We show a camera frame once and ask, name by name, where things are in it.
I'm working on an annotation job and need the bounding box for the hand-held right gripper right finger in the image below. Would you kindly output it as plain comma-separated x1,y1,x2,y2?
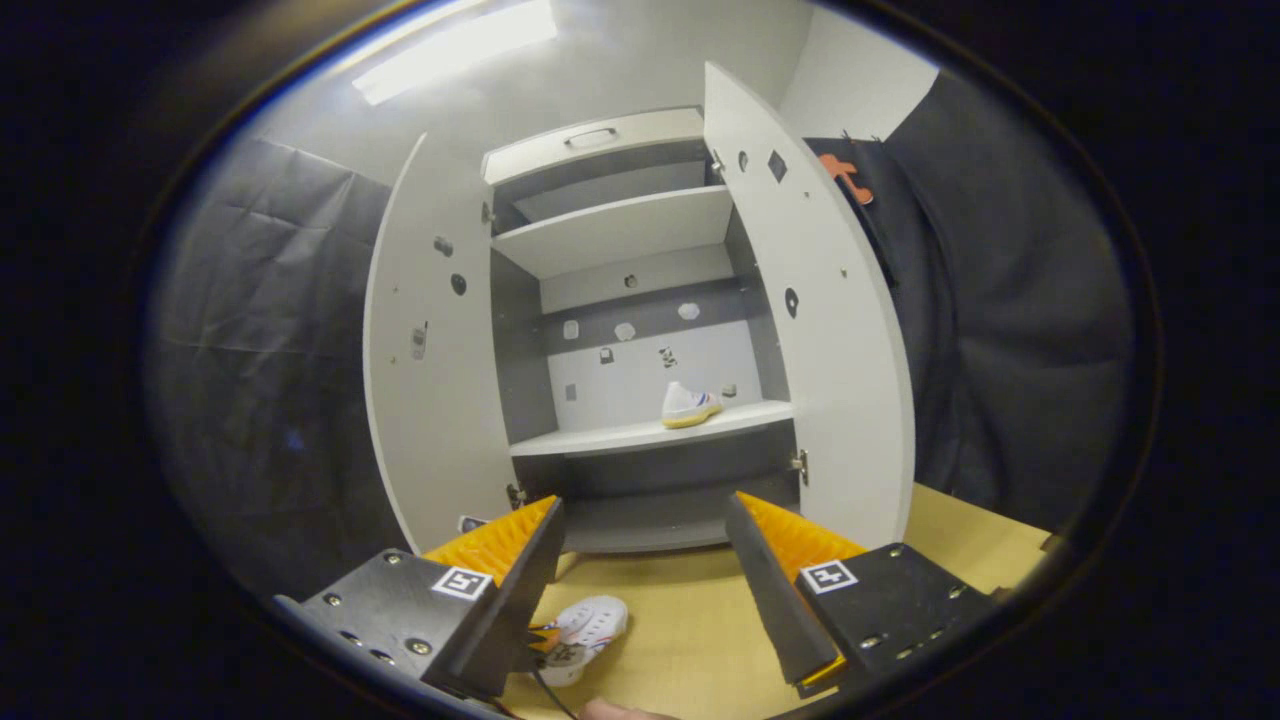
725,490,1002,700

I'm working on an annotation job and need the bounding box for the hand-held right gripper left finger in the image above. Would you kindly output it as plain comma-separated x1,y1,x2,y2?
275,495,567,702

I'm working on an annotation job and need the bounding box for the white striped shoe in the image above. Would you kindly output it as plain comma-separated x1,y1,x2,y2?
661,381,724,430
530,596,630,688

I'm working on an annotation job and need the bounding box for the white shoe cabinet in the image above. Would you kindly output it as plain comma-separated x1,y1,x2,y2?
482,107,803,555

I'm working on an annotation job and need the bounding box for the white shoe cabinet door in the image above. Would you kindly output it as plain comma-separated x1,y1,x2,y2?
363,133,533,557
703,62,917,552

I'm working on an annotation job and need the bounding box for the white cabinet shelf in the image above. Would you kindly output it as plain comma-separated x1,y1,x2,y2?
490,185,737,280
508,400,797,460

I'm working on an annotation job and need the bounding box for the white cabinet drawer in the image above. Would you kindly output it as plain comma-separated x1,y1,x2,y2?
482,108,707,187

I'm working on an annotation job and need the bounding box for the black cable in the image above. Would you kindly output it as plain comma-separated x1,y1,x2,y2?
530,665,583,720

